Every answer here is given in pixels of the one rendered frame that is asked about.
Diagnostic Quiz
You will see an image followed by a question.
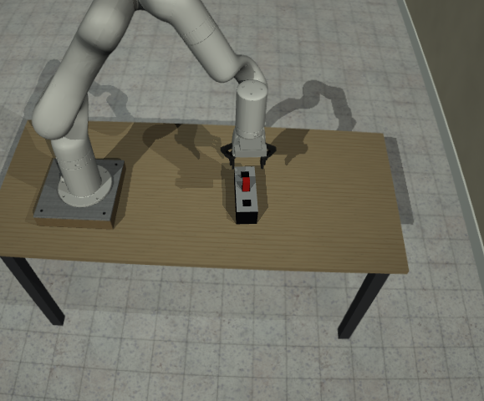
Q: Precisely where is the red and grey pin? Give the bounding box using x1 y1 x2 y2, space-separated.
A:
242 177 250 191

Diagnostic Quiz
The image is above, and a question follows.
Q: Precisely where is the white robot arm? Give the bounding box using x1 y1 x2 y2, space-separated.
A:
32 0 267 207

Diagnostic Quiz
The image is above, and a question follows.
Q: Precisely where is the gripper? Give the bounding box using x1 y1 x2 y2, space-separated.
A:
221 128 276 170

